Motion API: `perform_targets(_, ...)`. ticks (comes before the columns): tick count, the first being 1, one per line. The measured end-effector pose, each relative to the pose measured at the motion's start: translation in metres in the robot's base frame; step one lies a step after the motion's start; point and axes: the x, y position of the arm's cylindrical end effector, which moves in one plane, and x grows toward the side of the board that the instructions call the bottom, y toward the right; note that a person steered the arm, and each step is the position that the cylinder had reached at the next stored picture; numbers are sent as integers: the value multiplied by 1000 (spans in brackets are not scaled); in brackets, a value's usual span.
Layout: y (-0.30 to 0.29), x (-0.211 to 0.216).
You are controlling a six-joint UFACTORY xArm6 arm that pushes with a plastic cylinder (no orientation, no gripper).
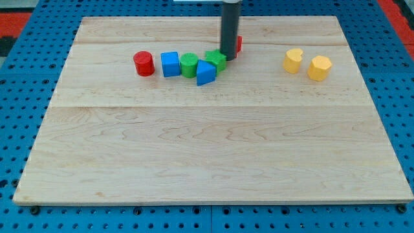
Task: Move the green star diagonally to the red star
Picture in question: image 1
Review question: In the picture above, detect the blue triangular prism block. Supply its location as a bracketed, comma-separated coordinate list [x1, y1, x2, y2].
[196, 60, 216, 86]

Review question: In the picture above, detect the green star block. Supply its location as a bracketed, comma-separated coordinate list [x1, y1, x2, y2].
[205, 49, 226, 76]

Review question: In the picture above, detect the red cylinder block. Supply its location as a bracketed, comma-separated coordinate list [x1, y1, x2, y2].
[133, 50, 155, 76]

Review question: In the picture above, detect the green cylinder block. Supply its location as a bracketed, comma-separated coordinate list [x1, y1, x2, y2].
[180, 52, 199, 78]

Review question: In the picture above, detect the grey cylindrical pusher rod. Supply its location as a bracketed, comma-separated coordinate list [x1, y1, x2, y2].
[220, 0, 242, 61]

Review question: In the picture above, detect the yellow hexagon block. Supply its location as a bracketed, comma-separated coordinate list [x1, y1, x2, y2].
[307, 55, 332, 82]

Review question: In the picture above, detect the light wooden board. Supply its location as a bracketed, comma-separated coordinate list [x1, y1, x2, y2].
[13, 16, 413, 206]

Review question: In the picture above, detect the yellow heart block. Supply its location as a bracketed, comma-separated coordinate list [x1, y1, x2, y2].
[283, 48, 303, 74]

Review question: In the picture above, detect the red star block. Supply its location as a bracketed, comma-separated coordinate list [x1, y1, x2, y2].
[235, 36, 243, 57]

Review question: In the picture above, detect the blue cube block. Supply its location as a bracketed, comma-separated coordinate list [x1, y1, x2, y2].
[160, 51, 180, 78]

